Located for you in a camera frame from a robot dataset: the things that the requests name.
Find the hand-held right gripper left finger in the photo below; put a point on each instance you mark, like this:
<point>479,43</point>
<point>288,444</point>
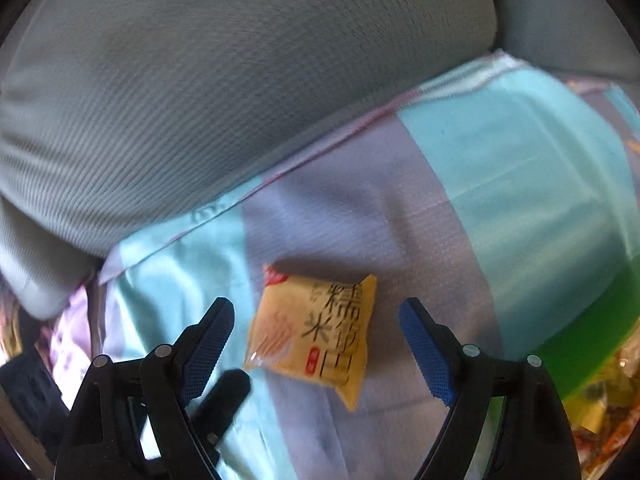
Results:
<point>207,350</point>

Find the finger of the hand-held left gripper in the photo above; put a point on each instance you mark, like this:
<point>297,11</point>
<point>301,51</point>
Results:
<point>230,395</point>

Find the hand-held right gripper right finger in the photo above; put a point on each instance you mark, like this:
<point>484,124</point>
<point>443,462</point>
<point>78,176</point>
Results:
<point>430,355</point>

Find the yellow rice cracker packet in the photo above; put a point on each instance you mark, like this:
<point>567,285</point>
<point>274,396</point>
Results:
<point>310,330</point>

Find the green cardboard box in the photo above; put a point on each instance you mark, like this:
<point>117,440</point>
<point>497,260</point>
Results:
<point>590,330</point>

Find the purple cloth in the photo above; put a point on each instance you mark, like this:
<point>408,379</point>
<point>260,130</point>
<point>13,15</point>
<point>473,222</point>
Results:
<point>75,340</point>

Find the blue and grey patterned blanket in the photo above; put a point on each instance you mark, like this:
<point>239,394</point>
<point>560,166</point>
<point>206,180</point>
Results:
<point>525,185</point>

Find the large grey sofa cushion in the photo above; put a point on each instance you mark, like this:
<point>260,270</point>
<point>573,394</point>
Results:
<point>225,85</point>

